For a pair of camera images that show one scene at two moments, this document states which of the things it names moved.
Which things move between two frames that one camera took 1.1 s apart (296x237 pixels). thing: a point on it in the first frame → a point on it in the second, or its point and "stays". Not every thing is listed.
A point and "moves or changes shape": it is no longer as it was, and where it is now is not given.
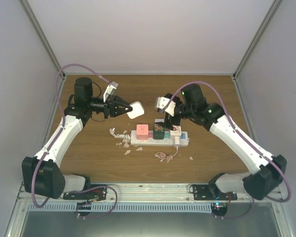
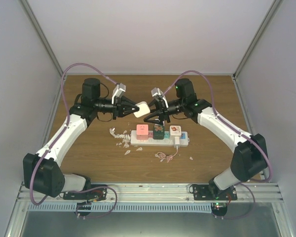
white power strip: (167, 141) stays
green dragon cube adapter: (158, 132) stays
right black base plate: (203, 192) stays
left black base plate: (97, 192) stays
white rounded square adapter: (137, 110) moves or changes shape
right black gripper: (168, 120) → (162, 112)
